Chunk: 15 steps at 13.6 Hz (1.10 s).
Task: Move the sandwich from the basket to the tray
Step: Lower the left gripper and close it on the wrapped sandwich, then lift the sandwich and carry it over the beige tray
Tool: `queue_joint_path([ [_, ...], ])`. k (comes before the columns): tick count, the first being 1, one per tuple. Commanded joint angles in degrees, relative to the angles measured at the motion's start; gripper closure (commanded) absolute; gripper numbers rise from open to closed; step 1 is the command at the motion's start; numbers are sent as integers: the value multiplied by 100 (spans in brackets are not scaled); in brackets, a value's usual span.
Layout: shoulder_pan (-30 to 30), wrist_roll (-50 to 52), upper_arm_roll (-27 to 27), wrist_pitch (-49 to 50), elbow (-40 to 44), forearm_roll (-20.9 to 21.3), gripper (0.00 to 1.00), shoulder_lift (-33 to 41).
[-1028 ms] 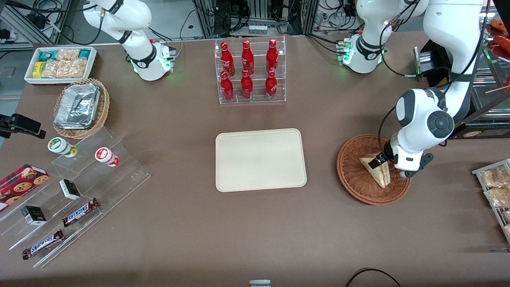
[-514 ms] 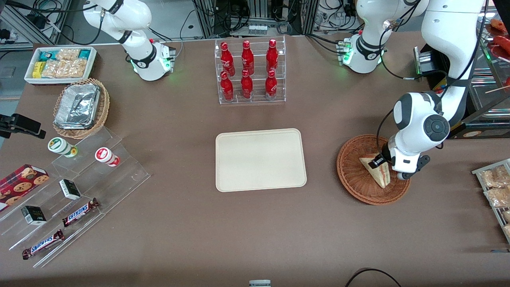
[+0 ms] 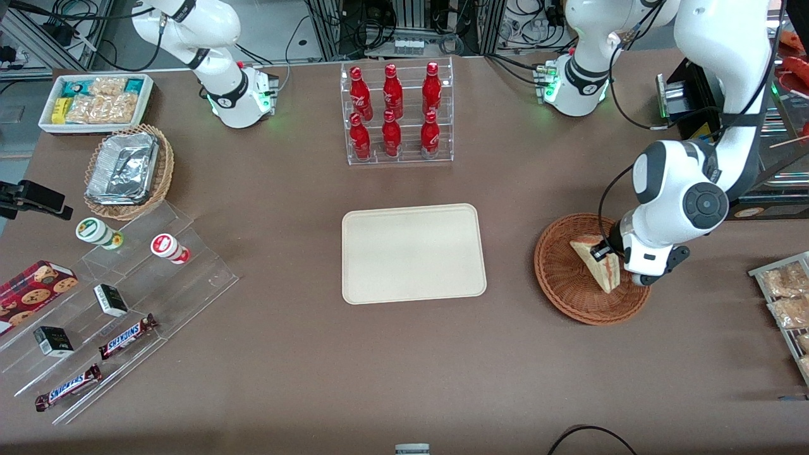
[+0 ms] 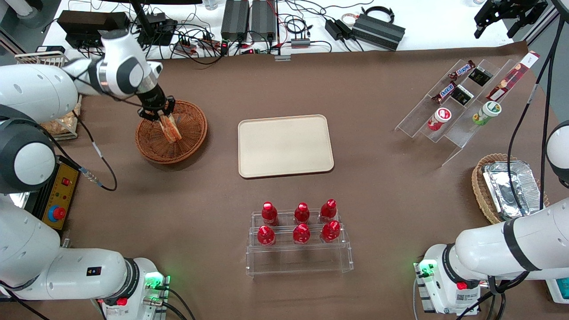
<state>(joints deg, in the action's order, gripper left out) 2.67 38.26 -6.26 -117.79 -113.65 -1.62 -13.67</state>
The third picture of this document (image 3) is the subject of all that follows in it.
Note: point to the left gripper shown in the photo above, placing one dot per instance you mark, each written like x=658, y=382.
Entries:
x=614, y=244

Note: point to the triangle sandwich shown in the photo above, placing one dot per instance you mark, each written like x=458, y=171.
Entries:
x=600, y=277

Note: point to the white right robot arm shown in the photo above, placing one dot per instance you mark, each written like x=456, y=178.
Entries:
x=189, y=25

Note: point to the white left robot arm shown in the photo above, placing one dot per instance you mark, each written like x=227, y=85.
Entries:
x=701, y=38

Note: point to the brown wicker basket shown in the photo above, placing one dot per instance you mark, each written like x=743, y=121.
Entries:
x=559, y=278

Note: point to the aluminium foil tray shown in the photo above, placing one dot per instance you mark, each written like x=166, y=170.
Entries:
x=123, y=167

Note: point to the light wicker basket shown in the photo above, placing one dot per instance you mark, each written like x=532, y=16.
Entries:
x=165, y=170

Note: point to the beige plastic tray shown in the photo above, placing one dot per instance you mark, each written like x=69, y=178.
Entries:
x=379, y=265

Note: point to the steel food tray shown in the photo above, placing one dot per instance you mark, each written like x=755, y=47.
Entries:
x=796, y=63

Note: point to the green lid yogurt cup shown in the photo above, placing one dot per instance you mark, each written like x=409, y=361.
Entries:
x=95, y=231

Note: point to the white rectangular snack bin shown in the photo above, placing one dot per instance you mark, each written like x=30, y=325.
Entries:
x=47, y=123

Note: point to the yellow snack packet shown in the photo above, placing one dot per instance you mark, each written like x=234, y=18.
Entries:
x=60, y=110

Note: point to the red cookie box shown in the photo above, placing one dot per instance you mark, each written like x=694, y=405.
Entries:
x=31, y=291

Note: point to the large clear nut bag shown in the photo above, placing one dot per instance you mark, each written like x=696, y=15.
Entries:
x=101, y=109

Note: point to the teal snack packet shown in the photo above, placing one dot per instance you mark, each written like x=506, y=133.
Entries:
x=133, y=86
x=73, y=88

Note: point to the small black carton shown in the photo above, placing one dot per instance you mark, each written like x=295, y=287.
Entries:
x=54, y=341
x=110, y=300

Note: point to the small clear nut bag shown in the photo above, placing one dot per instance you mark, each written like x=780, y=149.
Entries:
x=107, y=86

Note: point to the red lid yogurt cup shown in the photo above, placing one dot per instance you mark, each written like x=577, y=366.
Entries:
x=167, y=246

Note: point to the grey metal snack rack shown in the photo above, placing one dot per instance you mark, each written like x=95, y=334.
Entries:
x=758, y=273

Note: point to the black power adapter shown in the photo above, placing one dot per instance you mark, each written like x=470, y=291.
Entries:
x=60, y=33

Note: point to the snickers chocolate bar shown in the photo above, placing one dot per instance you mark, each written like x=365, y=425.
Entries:
x=126, y=337
x=68, y=387

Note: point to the clear acrylic stepped display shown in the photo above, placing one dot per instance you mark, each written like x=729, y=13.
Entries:
x=189, y=284

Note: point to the clear cracker bag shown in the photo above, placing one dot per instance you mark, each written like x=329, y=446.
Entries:
x=787, y=281
x=790, y=313
x=805, y=366
x=804, y=342

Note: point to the black sealing machine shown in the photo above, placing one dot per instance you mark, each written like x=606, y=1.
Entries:
x=698, y=88

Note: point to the red cola bottle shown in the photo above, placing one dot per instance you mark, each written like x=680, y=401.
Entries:
x=430, y=138
x=391, y=138
x=359, y=140
x=360, y=95
x=392, y=95
x=431, y=91

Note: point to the clear acrylic bottle rack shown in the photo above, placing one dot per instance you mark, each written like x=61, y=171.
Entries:
x=411, y=136

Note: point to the white power strip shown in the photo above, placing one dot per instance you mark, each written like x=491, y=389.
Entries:
x=407, y=46

